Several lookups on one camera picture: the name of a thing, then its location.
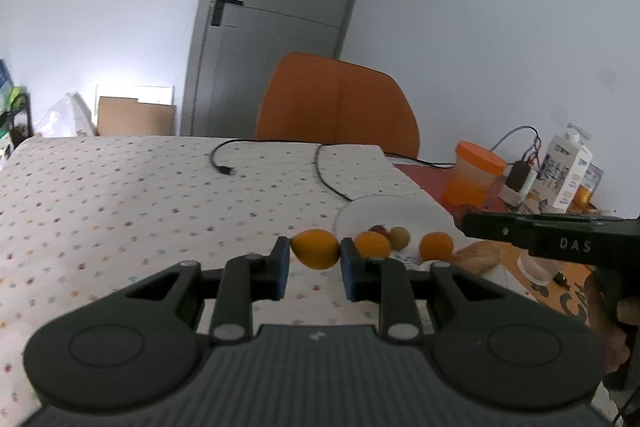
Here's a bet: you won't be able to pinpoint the white milk carton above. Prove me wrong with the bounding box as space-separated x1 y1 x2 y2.
537 130 593 214

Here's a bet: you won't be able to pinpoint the white power adapter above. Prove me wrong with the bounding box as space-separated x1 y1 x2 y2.
500 184 526 208

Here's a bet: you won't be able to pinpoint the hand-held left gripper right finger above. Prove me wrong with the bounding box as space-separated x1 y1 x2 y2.
339 238 536 342

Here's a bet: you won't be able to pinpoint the grey cables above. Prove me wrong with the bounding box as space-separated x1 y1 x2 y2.
482 125 543 168

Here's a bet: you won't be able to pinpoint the large orange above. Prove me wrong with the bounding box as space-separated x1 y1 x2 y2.
354 231 392 259

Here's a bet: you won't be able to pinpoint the small green fruit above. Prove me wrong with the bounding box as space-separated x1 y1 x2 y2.
390 227 412 252

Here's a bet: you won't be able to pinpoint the black door handle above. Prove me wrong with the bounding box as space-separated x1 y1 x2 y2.
210 0 244 26

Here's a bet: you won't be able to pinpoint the white plastic bag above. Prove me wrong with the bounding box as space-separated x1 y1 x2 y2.
37 93 96 138

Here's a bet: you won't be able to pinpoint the orange chair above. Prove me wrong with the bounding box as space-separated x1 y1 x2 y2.
255 53 420 158

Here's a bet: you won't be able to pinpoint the medium orange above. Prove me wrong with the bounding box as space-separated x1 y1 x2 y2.
419 232 454 263

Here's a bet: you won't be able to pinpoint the orange printed mat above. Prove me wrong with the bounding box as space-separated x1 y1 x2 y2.
480 247 601 330

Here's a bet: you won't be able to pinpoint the small orange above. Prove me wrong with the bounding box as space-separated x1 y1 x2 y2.
291 229 342 270

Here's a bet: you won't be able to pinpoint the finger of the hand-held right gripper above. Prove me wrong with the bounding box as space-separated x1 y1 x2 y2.
460 213 538 258

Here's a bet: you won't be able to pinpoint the person's right hand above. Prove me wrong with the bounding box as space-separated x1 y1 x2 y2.
585 271 632 374

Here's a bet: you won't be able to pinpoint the black cable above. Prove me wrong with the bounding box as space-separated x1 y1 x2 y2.
210 139 396 202

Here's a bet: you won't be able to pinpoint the printed tablecloth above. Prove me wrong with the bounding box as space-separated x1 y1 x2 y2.
0 136 451 427

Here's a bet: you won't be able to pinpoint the white plate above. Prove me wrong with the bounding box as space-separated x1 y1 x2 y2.
334 195 463 278

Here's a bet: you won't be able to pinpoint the small white cup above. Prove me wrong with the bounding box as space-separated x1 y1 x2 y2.
517 252 556 284

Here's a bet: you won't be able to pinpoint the black power adapter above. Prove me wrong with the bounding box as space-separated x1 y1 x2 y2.
505 161 537 195

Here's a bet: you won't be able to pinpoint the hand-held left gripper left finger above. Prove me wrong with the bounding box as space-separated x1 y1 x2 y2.
122 236 292 344

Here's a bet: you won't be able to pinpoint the orange lidded cup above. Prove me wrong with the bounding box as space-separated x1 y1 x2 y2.
442 141 507 208

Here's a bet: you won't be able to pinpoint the orange juice box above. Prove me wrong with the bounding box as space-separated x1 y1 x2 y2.
575 163 603 208

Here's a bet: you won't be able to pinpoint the cardboard sheet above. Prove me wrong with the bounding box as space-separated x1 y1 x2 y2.
97 97 177 138

